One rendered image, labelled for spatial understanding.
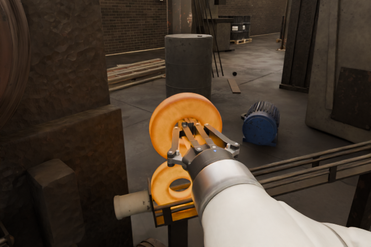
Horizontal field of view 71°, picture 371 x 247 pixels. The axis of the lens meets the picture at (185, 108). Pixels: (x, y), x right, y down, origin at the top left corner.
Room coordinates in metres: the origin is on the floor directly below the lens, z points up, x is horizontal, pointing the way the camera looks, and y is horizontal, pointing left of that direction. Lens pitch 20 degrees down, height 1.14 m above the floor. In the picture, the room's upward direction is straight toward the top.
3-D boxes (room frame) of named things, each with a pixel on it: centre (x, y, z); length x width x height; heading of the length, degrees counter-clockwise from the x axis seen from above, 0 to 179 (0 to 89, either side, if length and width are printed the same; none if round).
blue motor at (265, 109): (2.29, -0.73, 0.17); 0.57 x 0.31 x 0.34; 158
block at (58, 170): (0.52, 0.32, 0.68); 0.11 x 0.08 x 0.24; 48
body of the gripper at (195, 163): (0.36, -0.04, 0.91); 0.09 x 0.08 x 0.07; 13
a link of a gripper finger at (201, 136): (0.43, -0.03, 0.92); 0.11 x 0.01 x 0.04; 12
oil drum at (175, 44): (3.25, -0.04, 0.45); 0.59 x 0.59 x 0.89
